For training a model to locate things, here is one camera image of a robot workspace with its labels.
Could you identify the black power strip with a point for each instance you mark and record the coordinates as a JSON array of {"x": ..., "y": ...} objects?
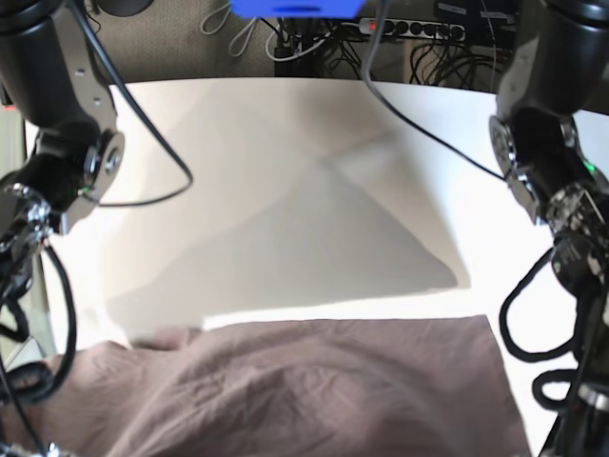
[{"x": 411, "y": 29}]

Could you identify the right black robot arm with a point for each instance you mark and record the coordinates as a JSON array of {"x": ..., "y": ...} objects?
[{"x": 57, "y": 74}]

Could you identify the mauve pink t-shirt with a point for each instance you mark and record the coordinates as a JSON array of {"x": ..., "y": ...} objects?
[{"x": 303, "y": 388}]

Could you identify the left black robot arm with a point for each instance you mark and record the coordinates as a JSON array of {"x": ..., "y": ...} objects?
[{"x": 560, "y": 56}]

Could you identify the blue plastic mount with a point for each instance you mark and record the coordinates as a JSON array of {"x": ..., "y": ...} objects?
[{"x": 296, "y": 8}]

